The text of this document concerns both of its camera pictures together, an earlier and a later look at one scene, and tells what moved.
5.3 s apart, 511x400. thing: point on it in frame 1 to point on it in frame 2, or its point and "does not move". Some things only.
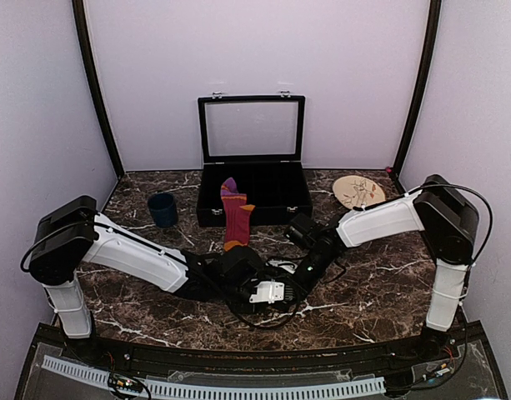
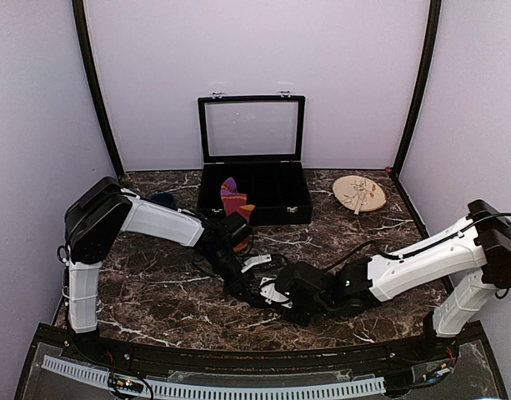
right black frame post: (434, 16) does not move
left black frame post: (78, 9) does not move
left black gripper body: (229, 292) to (246, 281)
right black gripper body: (310, 280) to (313, 309)
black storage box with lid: (258, 141) does not move
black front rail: (258, 358) does not move
